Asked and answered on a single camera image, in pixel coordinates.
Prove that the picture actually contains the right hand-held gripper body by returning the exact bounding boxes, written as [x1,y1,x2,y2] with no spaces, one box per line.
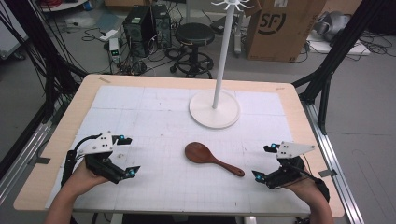
[264,141,317,190]

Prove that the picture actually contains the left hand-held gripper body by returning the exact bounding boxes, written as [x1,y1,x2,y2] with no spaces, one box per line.
[77,130,128,185]

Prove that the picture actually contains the brown wooden spoon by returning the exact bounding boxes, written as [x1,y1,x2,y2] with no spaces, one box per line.
[184,141,246,178]

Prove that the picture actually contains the white hook rack stand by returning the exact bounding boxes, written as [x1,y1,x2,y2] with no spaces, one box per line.
[188,0,255,130]

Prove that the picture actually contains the person's left hand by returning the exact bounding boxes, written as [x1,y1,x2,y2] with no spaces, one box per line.
[61,161,109,198]

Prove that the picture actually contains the person's right hand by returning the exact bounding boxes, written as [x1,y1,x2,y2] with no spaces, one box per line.
[284,176,325,205]

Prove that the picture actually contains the white grid mat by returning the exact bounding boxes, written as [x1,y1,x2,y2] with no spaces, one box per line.
[45,85,312,217]

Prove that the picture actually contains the white device with green display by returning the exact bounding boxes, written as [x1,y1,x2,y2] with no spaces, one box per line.
[108,37,121,63]

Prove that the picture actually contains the white power strip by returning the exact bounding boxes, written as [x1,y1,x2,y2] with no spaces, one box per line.
[99,29,119,43]

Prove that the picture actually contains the large black computer tower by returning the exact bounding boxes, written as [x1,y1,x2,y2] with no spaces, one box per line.
[122,5,156,59]

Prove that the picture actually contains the brown cardboard box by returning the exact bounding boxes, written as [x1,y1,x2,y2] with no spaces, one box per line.
[244,0,329,63]

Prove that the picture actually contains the white flat board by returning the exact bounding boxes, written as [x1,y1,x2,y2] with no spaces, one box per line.
[305,33,372,57]

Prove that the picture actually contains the slim black computer tower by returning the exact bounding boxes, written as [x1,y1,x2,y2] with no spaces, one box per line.
[150,3,173,50]

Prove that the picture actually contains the black round stool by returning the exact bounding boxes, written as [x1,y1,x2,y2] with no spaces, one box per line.
[169,21,217,79]

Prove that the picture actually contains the silver grey wrapped bundle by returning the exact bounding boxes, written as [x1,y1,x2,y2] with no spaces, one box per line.
[313,10,352,42]

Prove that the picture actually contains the white round table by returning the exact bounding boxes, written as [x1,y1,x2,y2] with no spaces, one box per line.
[39,0,89,13]

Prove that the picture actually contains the black sleeved cable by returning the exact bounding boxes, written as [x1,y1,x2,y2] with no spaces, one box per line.
[60,133,105,189]
[290,163,331,203]

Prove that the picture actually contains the aluminium rail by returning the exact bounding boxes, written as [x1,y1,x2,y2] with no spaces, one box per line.
[302,100,366,224]
[0,121,53,204]

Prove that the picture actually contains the black metal frame strut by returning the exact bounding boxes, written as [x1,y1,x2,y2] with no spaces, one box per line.
[0,0,89,125]
[291,0,388,135]

